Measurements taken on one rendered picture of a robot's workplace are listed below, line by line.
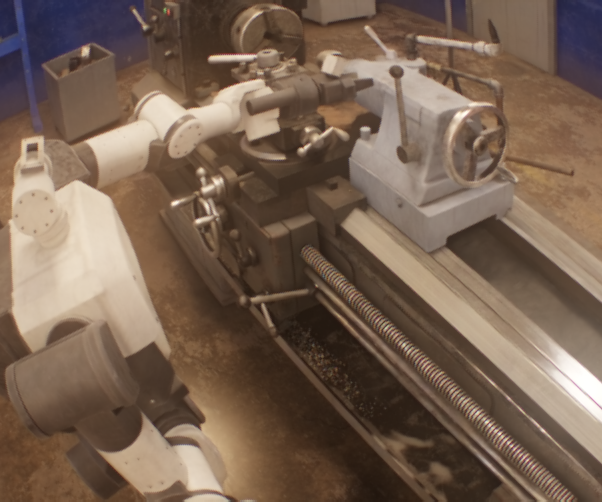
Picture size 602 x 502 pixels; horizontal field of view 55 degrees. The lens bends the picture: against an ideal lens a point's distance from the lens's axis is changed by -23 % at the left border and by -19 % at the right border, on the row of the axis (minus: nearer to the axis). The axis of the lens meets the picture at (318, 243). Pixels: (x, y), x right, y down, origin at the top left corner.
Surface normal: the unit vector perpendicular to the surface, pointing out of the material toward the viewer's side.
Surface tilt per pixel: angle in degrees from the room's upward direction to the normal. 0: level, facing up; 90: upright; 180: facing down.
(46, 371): 25
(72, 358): 18
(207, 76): 90
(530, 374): 36
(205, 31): 90
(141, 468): 94
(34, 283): 11
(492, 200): 90
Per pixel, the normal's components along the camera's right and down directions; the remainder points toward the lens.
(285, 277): 0.50, 0.48
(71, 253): -0.21, -0.71
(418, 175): -0.81, -0.02
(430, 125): -0.86, 0.22
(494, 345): -0.55, -0.46
